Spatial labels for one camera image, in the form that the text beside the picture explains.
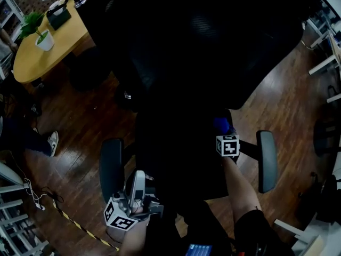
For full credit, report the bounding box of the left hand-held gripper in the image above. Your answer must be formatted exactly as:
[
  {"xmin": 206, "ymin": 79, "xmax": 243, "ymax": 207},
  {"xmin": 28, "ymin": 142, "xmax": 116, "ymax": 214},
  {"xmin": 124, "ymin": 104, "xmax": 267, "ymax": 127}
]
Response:
[{"xmin": 103, "ymin": 170, "xmax": 165, "ymax": 232}]

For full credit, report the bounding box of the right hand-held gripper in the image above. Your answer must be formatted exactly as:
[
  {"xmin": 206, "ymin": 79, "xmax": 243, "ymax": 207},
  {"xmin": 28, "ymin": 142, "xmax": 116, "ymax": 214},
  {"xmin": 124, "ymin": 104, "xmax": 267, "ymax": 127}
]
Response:
[{"xmin": 215, "ymin": 134, "xmax": 241, "ymax": 165}]

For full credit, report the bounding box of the blue cloth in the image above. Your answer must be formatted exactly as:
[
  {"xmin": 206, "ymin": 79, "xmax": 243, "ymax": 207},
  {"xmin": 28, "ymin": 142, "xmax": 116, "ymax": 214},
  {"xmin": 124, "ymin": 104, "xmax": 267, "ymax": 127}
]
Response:
[{"xmin": 213, "ymin": 117, "xmax": 237, "ymax": 136}]

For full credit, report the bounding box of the black office chair seat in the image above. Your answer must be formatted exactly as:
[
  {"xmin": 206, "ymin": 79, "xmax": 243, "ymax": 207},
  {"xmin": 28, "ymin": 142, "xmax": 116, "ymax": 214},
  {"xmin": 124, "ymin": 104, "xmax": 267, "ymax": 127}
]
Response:
[{"xmin": 134, "ymin": 107, "xmax": 236, "ymax": 201}]

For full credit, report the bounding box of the person's left forearm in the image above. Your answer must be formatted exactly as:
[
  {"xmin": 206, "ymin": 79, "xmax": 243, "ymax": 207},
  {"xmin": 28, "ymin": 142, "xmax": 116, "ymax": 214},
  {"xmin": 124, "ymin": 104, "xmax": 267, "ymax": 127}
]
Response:
[{"xmin": 119, "ymin": 217, "xmax": 150, "ymax": 256}]

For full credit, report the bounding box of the person's right forearm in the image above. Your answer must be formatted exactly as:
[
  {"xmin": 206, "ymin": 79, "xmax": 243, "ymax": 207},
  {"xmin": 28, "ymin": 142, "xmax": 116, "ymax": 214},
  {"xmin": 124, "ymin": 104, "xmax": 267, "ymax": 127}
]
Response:
[{"xmin": 222, "ymin": 155, "xmax": 263, "ymax": 225}]

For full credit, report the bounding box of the black chair armrest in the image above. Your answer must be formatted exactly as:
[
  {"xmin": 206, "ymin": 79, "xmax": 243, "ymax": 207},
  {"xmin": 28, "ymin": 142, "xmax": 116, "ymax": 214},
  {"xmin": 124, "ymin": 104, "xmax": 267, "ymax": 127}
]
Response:
[
  {"xmin": 238, "ymin": 130, "xmax": 279, "ymax": 194},
  {"xmin": 99, "ymin": 138, "xmax": 125, "ymax": 204}
]

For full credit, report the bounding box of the black yellow striped floor tape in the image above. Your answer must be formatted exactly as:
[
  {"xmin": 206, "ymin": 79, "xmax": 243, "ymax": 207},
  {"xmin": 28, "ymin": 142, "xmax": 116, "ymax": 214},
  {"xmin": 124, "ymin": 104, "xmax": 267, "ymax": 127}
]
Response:
[{"xmin": 52, "ymin": 199, "xmax": 120, "ymax": 251}]

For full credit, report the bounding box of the person's torso black clothing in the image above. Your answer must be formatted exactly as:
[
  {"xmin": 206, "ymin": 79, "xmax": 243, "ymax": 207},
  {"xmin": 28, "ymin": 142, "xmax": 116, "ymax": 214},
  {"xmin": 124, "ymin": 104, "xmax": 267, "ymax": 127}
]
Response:
[{"xmin": 149, "ymin": 200, "xmax": 295, "ymax": 256}]

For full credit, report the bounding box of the blue screen device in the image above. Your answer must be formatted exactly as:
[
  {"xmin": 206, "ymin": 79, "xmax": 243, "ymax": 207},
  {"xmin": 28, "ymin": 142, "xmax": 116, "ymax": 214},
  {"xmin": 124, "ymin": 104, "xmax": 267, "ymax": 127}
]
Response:
[{"xmin": 185, "ymin": 243, "xmax": 214, "ymax": 256}]

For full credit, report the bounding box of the black side chair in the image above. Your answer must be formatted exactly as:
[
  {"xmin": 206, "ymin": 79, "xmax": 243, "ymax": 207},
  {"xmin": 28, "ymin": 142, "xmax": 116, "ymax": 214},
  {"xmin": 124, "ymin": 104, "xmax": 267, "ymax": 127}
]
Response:
[{"xmin": 313, "ymin": 118, "xmax": 341, "ymax": 157}]

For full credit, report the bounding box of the black office chair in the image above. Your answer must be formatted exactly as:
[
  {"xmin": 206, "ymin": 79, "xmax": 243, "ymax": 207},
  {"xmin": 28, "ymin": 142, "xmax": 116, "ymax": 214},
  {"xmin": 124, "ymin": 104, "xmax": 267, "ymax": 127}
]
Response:
[{"xmin": 77, "ymin": 0, "xmax": 314, "ymax": 111}]

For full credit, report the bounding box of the black backpack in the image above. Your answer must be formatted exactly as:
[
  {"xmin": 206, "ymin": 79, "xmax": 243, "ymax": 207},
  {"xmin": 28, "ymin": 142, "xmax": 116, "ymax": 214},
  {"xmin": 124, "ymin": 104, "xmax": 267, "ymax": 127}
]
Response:
[{"xmin": 297, "ymin": 171, "xmax": 341, "ymax": 223}]

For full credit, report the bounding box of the white desk wooden top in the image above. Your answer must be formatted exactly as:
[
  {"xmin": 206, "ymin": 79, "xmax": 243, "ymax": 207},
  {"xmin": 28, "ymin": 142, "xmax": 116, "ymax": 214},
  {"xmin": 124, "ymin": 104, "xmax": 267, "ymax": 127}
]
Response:
[{"xmin": 303, "ymin": 17, "xmax": 341, "ymax": 76}]

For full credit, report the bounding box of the white metal rack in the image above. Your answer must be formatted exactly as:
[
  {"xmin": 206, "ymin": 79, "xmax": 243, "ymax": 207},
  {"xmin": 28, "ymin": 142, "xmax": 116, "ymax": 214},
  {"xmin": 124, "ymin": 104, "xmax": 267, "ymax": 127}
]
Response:
[{"xmin": 0, "ymin": 184, "xmax": 50, "ymax": 256}]

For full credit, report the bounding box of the round wooden table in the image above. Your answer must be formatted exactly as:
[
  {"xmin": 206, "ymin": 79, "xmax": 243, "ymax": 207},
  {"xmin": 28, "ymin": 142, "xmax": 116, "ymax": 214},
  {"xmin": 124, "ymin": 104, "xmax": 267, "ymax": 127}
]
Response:
[{"xmin": 12, "ymin": 0, "xmax": 114, "ymax": 92}]

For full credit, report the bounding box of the green plant in white pot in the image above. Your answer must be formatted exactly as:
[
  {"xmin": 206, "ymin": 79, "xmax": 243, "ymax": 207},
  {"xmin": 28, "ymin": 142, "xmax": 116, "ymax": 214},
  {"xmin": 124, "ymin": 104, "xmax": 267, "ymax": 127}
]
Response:
[{"xmin": 18, "ymin": 11, "xmax": 55, "ymax": 52}]

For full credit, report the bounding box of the black tissue box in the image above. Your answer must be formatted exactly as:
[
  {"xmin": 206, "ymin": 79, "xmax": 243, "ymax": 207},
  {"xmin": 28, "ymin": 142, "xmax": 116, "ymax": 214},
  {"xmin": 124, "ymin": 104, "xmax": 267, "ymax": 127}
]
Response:
[{"xmin": 46, "ymin": 1, "xmax": 72, "ymax": 31}]

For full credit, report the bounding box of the white shelf unit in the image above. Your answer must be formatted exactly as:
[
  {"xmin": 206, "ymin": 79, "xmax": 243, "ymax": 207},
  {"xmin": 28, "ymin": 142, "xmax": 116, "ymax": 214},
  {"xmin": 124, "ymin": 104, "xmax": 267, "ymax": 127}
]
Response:
[{"xmin": 0, "ymin": 0, "xmax": 26, "ymax": 30}]

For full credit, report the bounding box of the white power strip with cables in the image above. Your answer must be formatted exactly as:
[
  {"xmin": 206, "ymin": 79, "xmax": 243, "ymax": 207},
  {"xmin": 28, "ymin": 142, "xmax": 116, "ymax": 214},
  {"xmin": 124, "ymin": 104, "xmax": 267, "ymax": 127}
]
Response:
[{"xmin": 22, "ymin": 177, "xmax": 46, "ymax": 211}]

